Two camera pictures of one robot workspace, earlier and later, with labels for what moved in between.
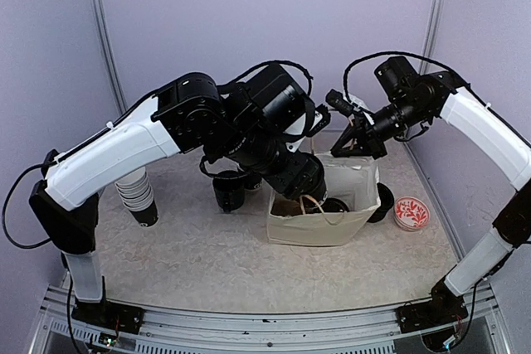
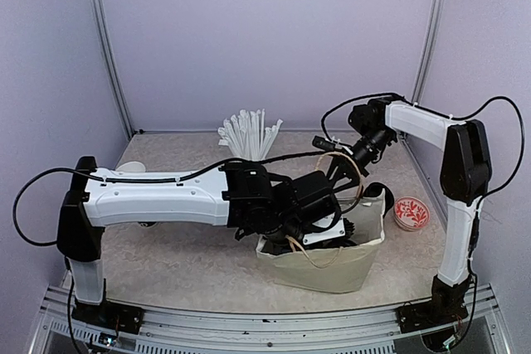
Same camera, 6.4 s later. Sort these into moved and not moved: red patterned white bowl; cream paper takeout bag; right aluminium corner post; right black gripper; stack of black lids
Moved: cream paper takeout bag; right black gripper
Not moved: right aluminium corner post; red patterned white bowl; stack of black lids
